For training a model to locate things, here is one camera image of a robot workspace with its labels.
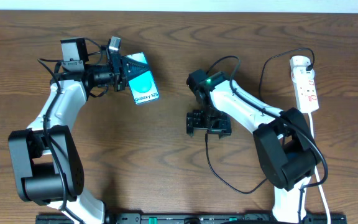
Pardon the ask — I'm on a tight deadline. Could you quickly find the blue screen Galaxy smartphone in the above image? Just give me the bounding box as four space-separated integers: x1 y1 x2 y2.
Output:
125 52 160 105

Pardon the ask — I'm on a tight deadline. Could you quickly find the black USB charging cable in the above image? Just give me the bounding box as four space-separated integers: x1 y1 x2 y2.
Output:
204 47 316 195

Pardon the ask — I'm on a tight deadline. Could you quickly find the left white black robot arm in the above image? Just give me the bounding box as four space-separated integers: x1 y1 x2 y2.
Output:
8 37 150 223

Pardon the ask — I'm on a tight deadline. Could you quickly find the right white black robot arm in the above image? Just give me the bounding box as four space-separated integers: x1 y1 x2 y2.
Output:
186 70 325 223

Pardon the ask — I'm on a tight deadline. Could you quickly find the white USB charger plug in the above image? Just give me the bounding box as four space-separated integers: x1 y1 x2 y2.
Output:
290 55 311 70

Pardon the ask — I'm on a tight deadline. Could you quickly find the white power strip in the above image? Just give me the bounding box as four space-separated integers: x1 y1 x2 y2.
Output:
291 67 319 114

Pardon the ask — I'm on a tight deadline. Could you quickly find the white power strip cord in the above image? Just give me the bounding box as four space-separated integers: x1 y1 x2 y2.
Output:
307 112 332 224

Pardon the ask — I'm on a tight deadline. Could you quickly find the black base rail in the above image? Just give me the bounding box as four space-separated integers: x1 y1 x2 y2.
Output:
35 213 347 224

